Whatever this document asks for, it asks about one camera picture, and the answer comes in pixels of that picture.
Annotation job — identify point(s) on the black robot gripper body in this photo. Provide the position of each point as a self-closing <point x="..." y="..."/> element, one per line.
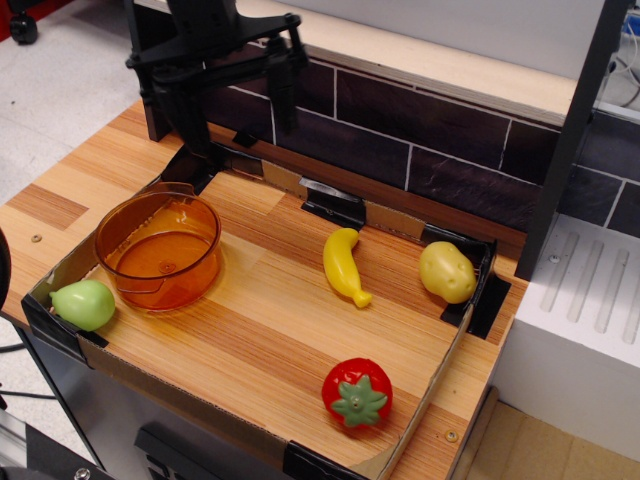
<point x="212" y="30"/>

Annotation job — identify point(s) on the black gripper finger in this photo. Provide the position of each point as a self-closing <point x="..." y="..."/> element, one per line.
<point x="283" y="63"/>
<point x="176" y="99"/>

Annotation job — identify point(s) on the yellow toy potato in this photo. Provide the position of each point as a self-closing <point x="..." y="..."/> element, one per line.
<point x="447" y="273"/>

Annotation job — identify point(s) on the transparent orange plastic pot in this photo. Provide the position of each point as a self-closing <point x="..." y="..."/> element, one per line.
<point x="161" y="249"/>

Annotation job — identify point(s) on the cardboard fence with black tape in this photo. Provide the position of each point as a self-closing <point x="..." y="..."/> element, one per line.
<point x="234" y="379"/>

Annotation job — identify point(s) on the black caster wheel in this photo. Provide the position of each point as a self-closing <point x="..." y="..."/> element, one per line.
<point x="23" y="29"/>

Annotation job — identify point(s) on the light wooden shelf board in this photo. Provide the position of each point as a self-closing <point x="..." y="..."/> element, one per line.
<point x="452" y="73"/>

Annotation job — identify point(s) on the yellow toy banana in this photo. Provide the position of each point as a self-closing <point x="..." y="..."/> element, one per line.
<point x="340" y="267"/>

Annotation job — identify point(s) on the dark tile backsplash panel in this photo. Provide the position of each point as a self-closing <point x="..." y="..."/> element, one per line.
<point x="471" y="158"/>

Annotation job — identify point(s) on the green toy pear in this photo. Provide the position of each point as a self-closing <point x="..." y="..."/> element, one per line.
<point x="86" y="304"/>

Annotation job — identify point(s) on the red toy tomato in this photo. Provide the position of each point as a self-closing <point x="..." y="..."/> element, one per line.
<point x="357" y="393"/>

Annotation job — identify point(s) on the white toy sink drainboard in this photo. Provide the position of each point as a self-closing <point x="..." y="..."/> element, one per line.
<point x="571" y="358"/>

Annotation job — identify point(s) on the dark grey vertical post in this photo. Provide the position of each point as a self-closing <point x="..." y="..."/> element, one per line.
<point x="604" y="44"/>

